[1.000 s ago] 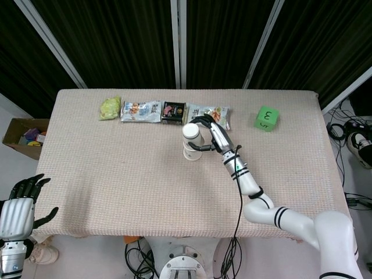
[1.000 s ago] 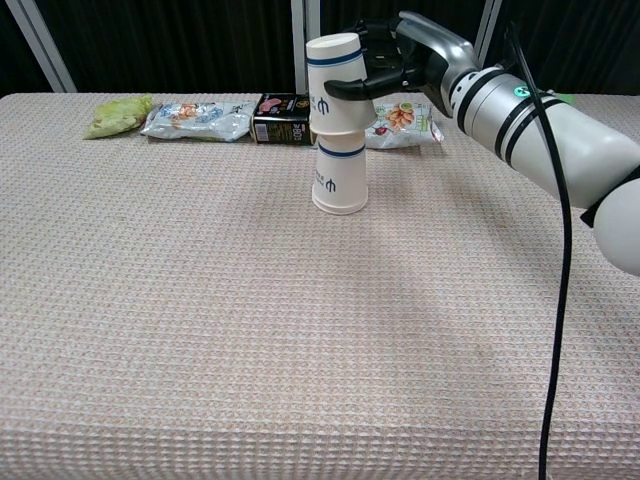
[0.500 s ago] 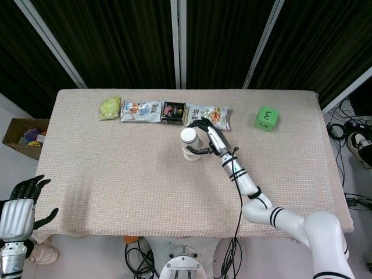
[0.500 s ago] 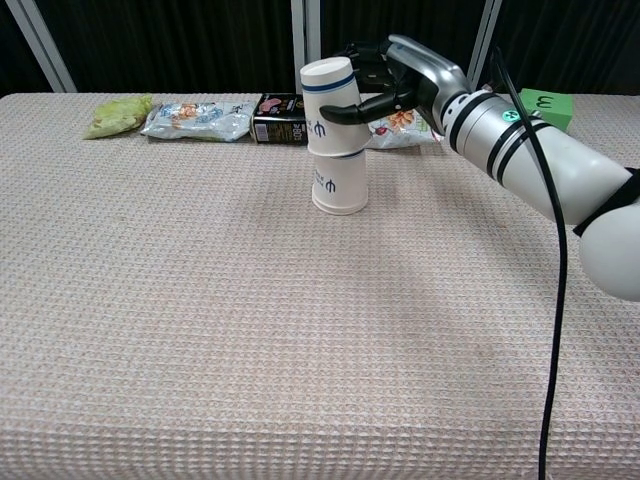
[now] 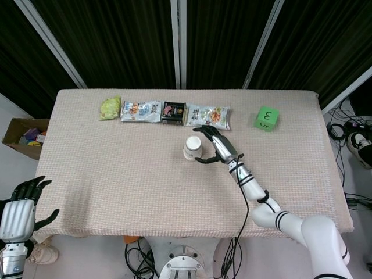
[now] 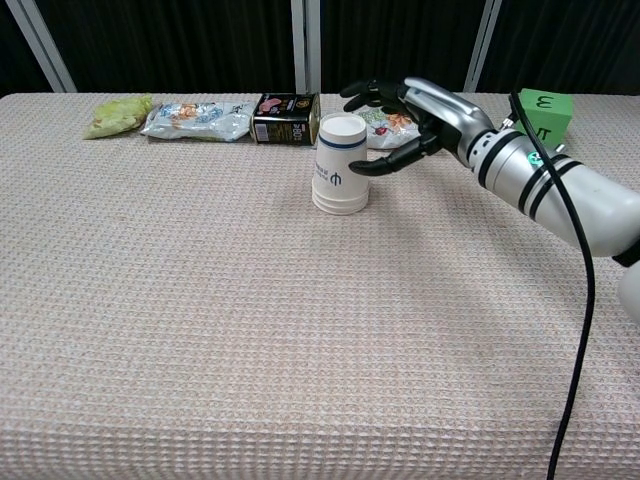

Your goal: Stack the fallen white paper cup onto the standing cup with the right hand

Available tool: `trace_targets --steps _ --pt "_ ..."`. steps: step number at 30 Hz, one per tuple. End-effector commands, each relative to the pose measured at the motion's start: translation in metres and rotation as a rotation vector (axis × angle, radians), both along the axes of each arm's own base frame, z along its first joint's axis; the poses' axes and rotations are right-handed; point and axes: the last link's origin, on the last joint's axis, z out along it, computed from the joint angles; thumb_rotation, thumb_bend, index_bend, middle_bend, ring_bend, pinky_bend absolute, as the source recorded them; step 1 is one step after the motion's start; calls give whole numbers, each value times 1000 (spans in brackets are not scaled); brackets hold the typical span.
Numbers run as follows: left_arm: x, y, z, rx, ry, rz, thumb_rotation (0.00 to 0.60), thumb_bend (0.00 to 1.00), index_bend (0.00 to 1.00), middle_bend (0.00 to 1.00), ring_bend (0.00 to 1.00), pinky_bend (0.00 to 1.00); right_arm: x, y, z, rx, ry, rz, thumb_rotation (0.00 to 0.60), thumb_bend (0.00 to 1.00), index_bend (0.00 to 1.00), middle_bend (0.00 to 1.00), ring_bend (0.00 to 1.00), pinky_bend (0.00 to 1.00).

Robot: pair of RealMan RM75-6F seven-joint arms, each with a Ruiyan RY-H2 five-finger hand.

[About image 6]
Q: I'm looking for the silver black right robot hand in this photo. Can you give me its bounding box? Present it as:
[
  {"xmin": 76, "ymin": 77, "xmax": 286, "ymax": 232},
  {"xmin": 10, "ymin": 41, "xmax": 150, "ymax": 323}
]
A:
[{"xmin": 339, "ymin": 76, "xmax": 499, "ymax": 177}]

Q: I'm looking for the white paper cup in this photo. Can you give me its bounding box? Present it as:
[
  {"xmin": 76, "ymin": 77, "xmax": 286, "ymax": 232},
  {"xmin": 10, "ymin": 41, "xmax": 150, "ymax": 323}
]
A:
[{"xmin": 310, "ymin": 113, "xmax": 372, "ymax": 217}]

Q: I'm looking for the white nut snack bag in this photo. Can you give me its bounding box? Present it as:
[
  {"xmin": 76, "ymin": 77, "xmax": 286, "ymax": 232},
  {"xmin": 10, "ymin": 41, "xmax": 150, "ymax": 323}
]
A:
[{"xmin": 359, "ymin": 106, "xmax": 437, "ymax": 152}]

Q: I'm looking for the green numbered foam cube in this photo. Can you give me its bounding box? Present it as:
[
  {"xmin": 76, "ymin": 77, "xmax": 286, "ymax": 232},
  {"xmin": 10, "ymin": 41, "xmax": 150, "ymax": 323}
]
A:
[{"xmin": 511, "ymin": 87, "xmax": 575, "ymax": 149}]

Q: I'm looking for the black luncheon meat can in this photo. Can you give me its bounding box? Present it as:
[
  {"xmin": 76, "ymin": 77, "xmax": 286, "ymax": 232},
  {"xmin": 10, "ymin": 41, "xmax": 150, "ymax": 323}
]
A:
[{"xmin": 249, "ymin": 92, "xmax": 322, "ymax": 148}]

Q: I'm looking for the blue white snack bag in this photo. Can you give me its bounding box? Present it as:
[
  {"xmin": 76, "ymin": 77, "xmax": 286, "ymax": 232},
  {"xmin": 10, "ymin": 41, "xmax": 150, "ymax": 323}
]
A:
[{"xmin": 139, "ymin": 100, "xmax": 256, "ymax": 144}]

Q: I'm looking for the beige woven tablecloth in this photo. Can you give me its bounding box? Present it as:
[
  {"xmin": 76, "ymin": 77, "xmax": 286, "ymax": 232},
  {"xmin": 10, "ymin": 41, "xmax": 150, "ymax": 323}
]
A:
[{"xmin": 0, "ymin": 91, "xmax": 640, "ymax": 480}]

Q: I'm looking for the yellow-green snack bag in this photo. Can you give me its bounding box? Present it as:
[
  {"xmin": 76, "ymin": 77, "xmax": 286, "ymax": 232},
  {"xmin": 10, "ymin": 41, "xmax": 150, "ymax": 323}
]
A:
[{"xmin": 81, "ymin": 94, "xmax": 155, "ymax": 141}]

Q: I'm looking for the white partition frame post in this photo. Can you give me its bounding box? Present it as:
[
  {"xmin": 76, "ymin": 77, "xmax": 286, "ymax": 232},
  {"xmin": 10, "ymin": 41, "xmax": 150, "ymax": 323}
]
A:
[
  {"xmin": 290, "ymin": 0, "xmax": 323, "ymax": 95},
  {"xmin": 4, "ymin": 0, "xmax": 79, "ymax": 94},
  {"xmin": 463, "ymin": 0, "xmax": 503, "ymax": 94}
]

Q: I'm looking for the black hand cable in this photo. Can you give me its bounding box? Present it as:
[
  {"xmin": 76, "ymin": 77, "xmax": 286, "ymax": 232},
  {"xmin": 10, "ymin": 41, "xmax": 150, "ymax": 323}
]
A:
[{"xmin": 506, "ymin": 89, "xmax": 599, "ymax": 480}]

